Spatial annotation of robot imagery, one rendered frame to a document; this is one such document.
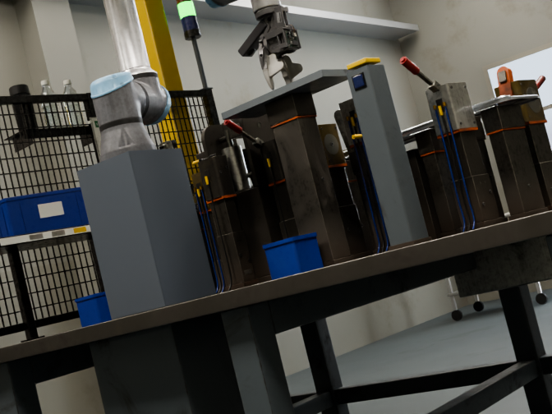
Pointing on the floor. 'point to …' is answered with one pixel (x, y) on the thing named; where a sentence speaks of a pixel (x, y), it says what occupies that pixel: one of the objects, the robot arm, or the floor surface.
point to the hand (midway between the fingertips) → (280, 87)
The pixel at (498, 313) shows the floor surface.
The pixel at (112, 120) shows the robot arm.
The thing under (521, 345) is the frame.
